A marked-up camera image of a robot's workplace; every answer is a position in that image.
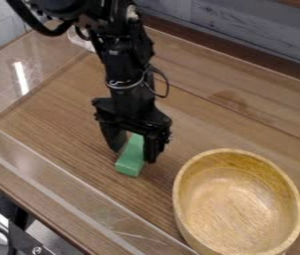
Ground brown wooden bowl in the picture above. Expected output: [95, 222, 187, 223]
[171, 148, 300, 255]

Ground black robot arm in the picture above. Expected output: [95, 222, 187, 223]
[5, 0, 171, 163]

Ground black metal table frame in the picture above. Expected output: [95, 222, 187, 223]
[0, 191, 84, 255]

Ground clear acrylic enclosure walls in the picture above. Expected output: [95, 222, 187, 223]
[0, 17, 300, 255]

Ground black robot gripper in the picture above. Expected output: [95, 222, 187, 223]
[92, 83, 171, 163]

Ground green rectangular block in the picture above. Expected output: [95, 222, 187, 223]
[115, 133, 146, 177]

